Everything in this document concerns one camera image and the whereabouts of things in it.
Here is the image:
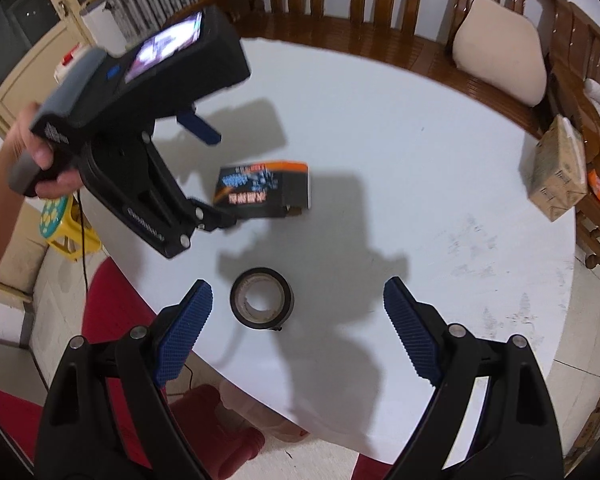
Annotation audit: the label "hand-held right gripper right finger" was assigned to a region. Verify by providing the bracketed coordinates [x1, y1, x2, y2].
[382, 276, 566, 480]

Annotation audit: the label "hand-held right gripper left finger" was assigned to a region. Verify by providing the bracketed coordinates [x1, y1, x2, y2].
[35, 280, 213, 480]

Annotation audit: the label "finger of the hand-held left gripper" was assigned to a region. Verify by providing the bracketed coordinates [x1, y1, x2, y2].
[176, 109, 224, 147]
[187, 197, 242, 234]

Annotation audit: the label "black and orange box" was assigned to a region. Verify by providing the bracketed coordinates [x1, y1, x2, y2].
[212, 159, 312, 221]

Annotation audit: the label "black tape roll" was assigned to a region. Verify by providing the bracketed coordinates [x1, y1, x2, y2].
[230, 267, 296, 332]

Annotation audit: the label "person's left hand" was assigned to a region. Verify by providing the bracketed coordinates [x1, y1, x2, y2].
[4, 102, 82, 201]

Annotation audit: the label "person's red pants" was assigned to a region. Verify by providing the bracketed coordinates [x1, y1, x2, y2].
[0, 255, 397, 480]

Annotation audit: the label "yellow stool green top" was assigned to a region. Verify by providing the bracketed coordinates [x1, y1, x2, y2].
[36, 194, 104, 262]

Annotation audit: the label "white power strip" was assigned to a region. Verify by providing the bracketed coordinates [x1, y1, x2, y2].
[54, 44, 95, 82]

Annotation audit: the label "beige cabinet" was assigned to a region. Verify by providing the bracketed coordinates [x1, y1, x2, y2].
[0, 0, 201, 128]

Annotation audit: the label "brown cardboard box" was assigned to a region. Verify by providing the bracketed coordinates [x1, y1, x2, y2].
[527, 114, 589, 222]

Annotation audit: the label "beige cushion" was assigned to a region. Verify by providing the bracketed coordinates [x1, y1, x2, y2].
[452, 0, 548, 107]

